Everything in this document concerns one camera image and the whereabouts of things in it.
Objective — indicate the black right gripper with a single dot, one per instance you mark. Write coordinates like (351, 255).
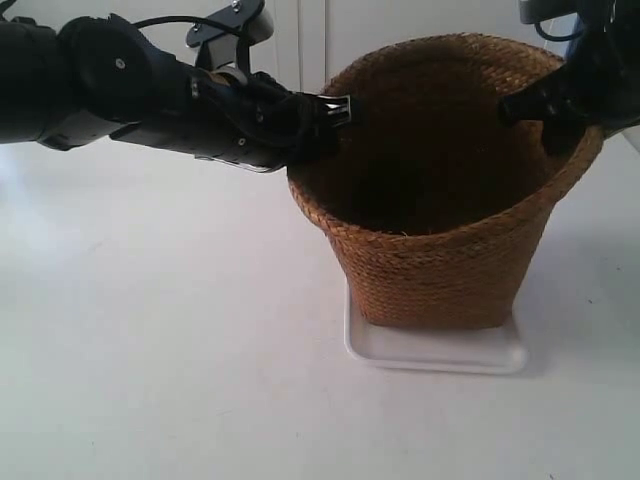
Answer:
(604, 65)

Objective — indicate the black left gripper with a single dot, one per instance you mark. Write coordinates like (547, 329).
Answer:
(258, 125)

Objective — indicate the brown woven wicker basket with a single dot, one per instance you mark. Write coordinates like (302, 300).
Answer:
(433, 208)

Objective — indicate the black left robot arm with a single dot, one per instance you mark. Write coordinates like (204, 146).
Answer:
(103, 78)

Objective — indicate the white rectangular plastic tray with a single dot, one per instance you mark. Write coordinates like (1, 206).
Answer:
(495, 351)

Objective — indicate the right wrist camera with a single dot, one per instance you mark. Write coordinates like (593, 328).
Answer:
(538, 11)

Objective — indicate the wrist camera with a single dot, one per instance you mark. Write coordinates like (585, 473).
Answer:
(538, 11)
(223, 39)

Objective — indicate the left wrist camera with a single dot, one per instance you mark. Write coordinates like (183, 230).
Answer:
(223, 39)

